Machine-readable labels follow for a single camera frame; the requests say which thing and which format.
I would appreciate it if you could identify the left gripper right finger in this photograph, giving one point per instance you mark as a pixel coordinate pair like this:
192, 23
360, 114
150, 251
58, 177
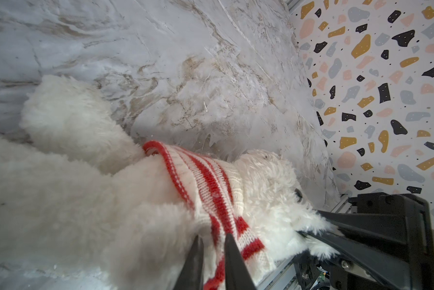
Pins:
237, 276

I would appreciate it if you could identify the red white striped knit sweater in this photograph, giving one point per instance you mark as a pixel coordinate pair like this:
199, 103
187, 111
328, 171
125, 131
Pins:
213, 192

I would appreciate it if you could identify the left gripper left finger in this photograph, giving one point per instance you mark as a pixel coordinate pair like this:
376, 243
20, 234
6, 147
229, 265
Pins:
191, 276

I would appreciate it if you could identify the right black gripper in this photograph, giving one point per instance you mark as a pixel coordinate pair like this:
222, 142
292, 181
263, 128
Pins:
386, 244

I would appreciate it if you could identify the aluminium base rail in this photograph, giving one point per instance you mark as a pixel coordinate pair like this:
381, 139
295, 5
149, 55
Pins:
301, 272

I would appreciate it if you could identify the white plush teddy bear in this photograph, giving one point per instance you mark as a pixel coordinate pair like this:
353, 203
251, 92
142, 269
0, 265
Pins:
83, 198

